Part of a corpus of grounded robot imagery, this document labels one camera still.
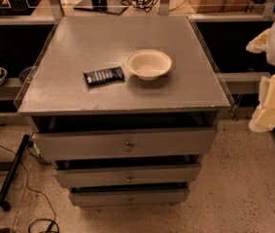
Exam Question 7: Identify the grey top drawer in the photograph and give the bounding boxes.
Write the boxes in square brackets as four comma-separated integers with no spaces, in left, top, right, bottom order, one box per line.
[33,128,217,161]

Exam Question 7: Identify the grey drawer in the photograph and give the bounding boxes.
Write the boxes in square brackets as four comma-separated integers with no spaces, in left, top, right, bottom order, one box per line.
[68,188,189,207]
[55,164,201,188]
[33,128,217,161]

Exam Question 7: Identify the grey middle drawer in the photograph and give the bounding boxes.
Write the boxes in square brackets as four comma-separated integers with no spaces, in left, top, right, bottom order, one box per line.
[55,164,201,188]

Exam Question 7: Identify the grey drawer cabinet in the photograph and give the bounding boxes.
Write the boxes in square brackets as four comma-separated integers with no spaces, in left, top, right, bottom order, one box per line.
[14,15,235,209]

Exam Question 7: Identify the grey bottom drawer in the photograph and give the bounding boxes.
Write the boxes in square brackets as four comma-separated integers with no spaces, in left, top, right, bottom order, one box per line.
[68,188,189,207]

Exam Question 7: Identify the dark snack bar wrapper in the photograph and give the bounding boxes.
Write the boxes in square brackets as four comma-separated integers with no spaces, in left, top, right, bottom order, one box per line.
[84,66,125,86]

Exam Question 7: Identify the black monitor stand base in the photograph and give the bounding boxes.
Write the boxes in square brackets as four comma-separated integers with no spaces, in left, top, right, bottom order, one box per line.
[73,0,127,16]

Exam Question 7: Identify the dark round bowl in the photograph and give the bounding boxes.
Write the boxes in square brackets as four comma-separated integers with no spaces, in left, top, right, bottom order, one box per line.
[18,66,34,83]

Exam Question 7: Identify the black bar on floor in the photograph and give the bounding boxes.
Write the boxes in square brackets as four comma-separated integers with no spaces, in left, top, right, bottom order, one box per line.
[0,134,30,212]

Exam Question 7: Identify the grey side shelf rail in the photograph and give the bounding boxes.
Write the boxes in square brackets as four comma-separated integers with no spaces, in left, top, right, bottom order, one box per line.
[218,72,271,94]

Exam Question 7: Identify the black floor cable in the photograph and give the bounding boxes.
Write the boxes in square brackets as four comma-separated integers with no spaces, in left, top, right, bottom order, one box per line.
[0,118,60,233]

